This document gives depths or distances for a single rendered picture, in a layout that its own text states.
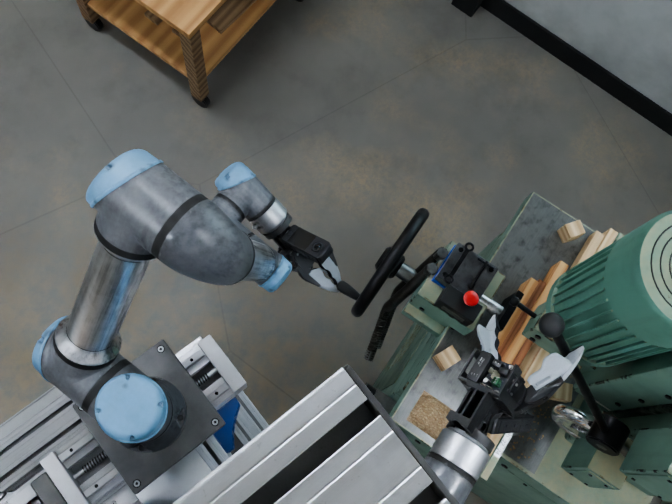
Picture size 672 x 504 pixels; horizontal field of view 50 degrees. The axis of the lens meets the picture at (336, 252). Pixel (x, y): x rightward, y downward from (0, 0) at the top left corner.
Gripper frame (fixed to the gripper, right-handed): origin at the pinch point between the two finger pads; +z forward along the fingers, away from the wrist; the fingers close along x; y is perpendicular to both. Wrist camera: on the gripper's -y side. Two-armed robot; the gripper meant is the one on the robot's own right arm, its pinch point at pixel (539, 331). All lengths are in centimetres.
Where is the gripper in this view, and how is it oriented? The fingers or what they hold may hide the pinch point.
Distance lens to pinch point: 112.6
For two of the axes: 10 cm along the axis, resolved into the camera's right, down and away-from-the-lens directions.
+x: -6.8, -2.3, 6.9
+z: 5.5, -7.8, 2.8
